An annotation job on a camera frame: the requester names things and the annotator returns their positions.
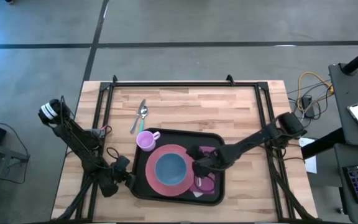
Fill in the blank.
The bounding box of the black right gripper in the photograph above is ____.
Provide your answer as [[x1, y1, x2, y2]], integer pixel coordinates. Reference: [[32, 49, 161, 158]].
[[192, 147, 230, 179]]

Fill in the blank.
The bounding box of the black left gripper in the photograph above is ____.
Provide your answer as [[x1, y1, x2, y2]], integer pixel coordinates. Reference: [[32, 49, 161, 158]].
[[105, 161, 137, 191]]

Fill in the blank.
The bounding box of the pink round plate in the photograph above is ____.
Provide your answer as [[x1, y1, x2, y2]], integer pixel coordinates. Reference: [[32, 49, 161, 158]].
[[144, 144, 196, 197]]

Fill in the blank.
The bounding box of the magenta napkin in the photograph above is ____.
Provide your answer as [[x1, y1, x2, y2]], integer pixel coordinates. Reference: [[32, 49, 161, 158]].
[[188, 145, 218, 198]]

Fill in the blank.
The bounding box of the blue bowl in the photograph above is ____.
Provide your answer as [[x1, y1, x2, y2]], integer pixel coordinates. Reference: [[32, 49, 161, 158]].
[[154, 152, 188, 187]]

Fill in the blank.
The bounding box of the pink mug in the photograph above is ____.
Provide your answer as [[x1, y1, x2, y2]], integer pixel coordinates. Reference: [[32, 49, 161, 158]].
[[135, 130, 162, 152]]

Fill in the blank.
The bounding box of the black plastic tray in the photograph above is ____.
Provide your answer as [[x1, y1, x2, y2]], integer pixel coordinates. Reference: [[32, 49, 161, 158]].
[[129, 128, 227, 207]]

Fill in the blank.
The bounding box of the silver spoon green handle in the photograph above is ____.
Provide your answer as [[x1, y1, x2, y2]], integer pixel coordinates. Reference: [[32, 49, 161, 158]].
[[139, 105, 149, 134]]

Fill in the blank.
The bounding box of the silver knife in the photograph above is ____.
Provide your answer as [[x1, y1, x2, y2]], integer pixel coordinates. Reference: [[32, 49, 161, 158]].
[[129, 98, 147, 135]]

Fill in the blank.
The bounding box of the white paper sheet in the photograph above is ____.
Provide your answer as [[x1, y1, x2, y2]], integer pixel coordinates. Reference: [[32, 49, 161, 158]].
[[298, 136, 318, 175]]

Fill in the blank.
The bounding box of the black power adapter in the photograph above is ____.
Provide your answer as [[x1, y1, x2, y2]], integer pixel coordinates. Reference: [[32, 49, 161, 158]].
[[301, 95, 316, 119]]

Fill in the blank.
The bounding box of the grey metal side table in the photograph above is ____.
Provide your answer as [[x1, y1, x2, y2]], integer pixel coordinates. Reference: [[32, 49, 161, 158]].
[[0, 139, 31, 224]]

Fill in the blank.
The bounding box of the black keyboard desk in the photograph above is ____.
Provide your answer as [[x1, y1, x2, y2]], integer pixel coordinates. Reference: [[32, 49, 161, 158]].
[[333, 142, 358, 224]]

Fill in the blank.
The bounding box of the black side desk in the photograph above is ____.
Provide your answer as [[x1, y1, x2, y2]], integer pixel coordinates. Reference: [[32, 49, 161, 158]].
[[328, 63, 358, 147]]

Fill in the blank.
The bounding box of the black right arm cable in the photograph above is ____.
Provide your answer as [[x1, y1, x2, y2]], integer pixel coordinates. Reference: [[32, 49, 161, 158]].
[[197, 174, 216, 193]]

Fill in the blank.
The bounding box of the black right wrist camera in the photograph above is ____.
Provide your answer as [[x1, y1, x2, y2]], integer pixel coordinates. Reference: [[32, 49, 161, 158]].
[[186, 144, 205, 160]]

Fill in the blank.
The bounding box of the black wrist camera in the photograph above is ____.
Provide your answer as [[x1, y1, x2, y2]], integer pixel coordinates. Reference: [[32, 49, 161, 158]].
[[114, 155, 131, 170], [186, 144, 205, 160]]

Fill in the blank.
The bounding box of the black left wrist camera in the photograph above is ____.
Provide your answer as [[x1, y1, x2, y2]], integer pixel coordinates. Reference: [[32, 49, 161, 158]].
[[114, 155, 131, 170]]

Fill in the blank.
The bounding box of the black metal table frame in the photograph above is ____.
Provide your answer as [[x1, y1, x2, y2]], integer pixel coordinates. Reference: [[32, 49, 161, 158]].
[[53, 73, 315, 223]]

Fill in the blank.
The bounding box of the black floor cable bundle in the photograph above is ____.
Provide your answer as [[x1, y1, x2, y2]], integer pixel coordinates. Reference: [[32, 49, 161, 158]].
[[287, 80, 334, 126]]

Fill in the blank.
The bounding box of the yellow cable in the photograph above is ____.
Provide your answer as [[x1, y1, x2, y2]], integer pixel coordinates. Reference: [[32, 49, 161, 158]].
[[296, 71, 336, 113]]

